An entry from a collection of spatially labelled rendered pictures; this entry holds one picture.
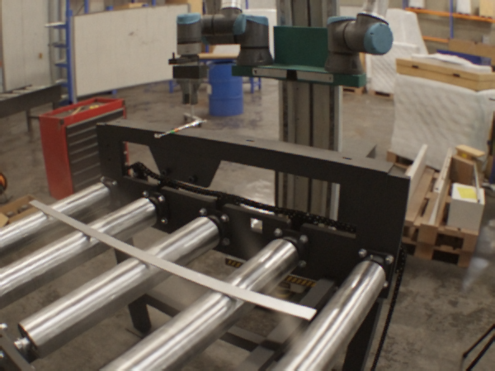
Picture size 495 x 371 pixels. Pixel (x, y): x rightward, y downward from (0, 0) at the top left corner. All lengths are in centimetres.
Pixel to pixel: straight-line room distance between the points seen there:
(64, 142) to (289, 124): 189
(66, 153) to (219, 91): 392
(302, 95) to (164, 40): 417
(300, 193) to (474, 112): 246
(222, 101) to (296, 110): 466
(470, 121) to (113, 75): 467
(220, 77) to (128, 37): 179
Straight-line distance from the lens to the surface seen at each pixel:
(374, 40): 171
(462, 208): 288
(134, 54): 603
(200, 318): 99
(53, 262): 135
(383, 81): 943
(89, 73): 587
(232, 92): 684
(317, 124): 221
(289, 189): 234
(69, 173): 347
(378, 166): 118
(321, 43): 205
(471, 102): 424
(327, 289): 130
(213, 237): 141
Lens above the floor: 155
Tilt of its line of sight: 21 degrees down
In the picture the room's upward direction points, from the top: 1 degrees counter-clockwise
